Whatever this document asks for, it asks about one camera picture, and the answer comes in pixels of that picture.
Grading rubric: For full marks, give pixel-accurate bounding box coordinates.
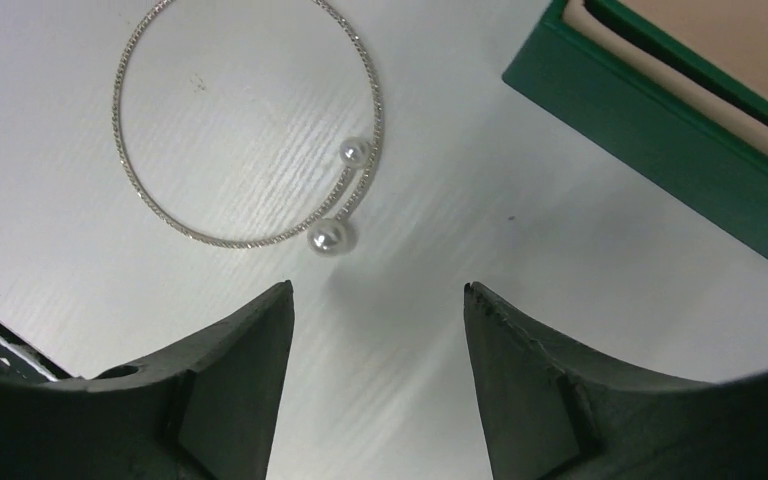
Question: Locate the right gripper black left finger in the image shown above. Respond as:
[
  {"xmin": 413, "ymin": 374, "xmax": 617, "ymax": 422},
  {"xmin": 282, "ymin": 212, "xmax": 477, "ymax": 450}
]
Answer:
[{"xmin": 0, "ymin": 281, "xmax": 295, "ymax": 479}]

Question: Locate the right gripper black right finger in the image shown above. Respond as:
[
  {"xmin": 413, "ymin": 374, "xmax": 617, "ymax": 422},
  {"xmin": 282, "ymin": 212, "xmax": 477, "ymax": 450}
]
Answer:
[{"xmin": 463, "ymin": 282, "xmax": 768, "ymax": 479}]

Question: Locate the large green jewelry box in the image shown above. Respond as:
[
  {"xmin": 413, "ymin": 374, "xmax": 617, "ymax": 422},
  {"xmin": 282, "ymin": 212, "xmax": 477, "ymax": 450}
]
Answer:
[{"xmin": 502, "ymin": 1, "xmax": 768, "ymax": 260}]

